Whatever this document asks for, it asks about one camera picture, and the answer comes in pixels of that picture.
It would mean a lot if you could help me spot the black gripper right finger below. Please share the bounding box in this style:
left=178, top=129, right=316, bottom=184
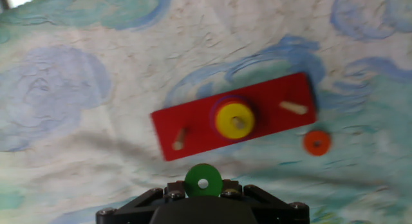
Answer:
left=221, top=180, right=310, bottom=224

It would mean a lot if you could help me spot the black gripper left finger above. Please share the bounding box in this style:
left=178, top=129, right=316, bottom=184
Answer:
left=95, top=181, right=186, bottom=224

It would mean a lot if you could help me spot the green Hanoi ring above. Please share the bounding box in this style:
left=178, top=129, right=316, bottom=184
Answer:
left=183, top=163, right=223, bottom=198

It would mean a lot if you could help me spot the red Hanoi base board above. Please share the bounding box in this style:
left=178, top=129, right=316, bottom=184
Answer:
left=149, top=71, right=318, bottom=162

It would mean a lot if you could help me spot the landscape painting print cloth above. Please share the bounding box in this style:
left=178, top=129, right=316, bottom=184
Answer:
left=0, top=0, right=412, bottom=224

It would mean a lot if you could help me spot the small orange Hanoi ring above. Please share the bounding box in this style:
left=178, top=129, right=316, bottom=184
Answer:
left=302, top=130, right=332, bottom=157

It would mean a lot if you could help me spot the yellow Hanoi ring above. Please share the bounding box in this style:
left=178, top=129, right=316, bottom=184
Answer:
left=214, top=102, right=256, bottom=140

